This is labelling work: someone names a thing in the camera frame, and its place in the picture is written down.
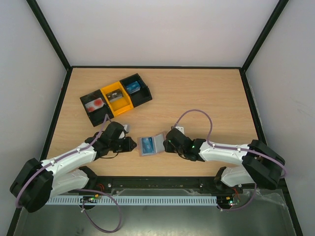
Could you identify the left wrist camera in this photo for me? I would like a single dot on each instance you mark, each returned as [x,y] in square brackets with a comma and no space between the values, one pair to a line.
[126,127]

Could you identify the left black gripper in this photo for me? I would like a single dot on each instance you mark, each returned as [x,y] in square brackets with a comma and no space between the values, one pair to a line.
[128,148]

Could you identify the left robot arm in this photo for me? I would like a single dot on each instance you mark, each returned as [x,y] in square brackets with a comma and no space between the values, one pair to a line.
[39,181]

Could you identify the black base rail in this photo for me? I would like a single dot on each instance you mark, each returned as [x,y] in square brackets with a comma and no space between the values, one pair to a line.
[203,185]

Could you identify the yellow middle bin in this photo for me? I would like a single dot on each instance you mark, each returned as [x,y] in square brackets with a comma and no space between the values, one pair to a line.
[119,106]

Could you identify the grey metal front plate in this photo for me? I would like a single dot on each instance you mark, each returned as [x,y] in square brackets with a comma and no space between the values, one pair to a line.
[266,215]

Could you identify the white red card stack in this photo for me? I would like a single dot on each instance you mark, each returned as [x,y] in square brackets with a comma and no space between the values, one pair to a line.
[94,105]

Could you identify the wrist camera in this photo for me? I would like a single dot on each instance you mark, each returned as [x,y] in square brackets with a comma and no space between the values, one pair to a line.
[126,127]
[179,128]

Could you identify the black bin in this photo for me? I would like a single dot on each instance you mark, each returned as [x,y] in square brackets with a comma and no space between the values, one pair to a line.
[96,117]
[140,97]

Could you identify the left black bin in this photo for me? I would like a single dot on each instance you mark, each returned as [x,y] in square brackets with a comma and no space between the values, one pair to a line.
[96,117]

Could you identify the light blue cable duct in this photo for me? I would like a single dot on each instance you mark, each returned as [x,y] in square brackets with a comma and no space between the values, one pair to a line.
[69,200]

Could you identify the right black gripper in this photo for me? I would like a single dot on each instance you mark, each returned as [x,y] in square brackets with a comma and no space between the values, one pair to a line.
[171,143]

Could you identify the blue card stack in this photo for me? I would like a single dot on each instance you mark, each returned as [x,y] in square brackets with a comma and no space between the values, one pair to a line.
[132,87]

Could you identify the blue credit card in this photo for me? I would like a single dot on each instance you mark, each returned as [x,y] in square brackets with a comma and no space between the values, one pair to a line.
[147,146]

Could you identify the black enclosure frame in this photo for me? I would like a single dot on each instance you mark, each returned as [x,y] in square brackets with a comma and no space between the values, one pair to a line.
[37,12]

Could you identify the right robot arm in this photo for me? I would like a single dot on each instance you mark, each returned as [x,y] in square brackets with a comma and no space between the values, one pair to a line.
[254,163]

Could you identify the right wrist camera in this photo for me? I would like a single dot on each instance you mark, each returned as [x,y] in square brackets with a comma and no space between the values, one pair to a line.
[179,128]

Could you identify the black VIP card stack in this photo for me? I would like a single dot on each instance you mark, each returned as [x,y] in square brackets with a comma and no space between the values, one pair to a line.
[114,95]

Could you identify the right black bin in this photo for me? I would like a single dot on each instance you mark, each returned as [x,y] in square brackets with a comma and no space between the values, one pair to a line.
[140,97]

